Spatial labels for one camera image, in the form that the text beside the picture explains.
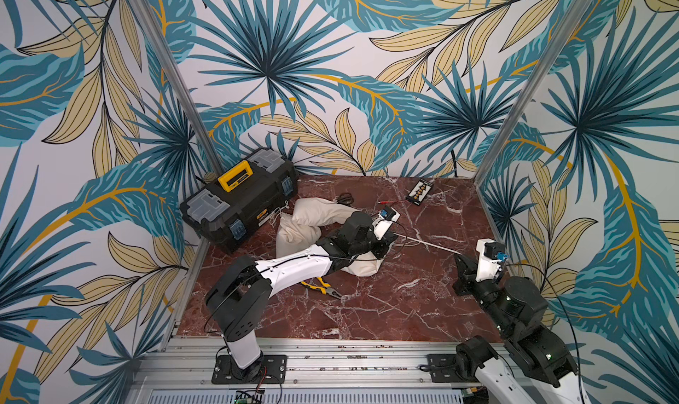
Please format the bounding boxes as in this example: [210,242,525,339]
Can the white drawstring soil bag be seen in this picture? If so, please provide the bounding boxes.
[292,198,356,227]

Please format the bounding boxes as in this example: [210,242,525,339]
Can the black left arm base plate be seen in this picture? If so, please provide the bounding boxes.
[211,354,288,386]

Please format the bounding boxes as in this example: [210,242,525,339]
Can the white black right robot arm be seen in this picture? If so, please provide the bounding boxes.
[454,239,591,403]

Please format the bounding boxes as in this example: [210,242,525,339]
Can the black handled scissors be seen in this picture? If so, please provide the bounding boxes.
[334,192,355,207]

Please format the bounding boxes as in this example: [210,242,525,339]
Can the white bag drawstring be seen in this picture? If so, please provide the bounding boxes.
[396,234,461,255]

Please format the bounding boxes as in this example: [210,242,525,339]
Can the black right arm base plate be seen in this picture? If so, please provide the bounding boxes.
[423,354,477,384]

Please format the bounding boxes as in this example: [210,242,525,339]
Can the large white cloth bag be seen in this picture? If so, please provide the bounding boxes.
[342,253,384,278]

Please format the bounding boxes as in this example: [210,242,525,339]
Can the yellow black pliers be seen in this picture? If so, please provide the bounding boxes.
[301,277,342,300]

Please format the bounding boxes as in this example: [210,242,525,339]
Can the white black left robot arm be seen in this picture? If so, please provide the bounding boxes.
[205,206,401,380]

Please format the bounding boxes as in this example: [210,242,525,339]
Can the black toolbox yellow handle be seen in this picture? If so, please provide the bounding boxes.
[180,149,298,254]

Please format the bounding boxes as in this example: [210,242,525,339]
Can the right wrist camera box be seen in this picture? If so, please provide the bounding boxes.
[483,241,507,264]

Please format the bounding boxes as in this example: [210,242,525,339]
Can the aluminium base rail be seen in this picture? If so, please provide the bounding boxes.
[127,337,472,403]

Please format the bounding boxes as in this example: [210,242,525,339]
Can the aluminium corner post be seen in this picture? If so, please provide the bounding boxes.
[474,0,592,188]
[129,0,225,175]

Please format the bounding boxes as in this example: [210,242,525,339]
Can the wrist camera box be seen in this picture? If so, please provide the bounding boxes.
[483,241,507,264]
[378,205,400,222]

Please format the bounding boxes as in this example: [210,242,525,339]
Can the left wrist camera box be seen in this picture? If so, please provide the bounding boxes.
[378,205,400,222]

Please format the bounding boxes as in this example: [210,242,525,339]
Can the aluminium left corner post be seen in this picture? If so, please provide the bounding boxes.
[129,0,225,175]

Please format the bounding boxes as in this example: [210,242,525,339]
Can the aluminium right corner post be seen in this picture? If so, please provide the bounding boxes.
[474,0,592,188]

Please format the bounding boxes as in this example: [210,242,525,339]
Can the white cloth bag near toolbox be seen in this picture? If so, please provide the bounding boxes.
[276,213,321,258]

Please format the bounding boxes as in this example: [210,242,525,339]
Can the black parallel charging board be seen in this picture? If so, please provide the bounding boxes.
[406,179,433,206]

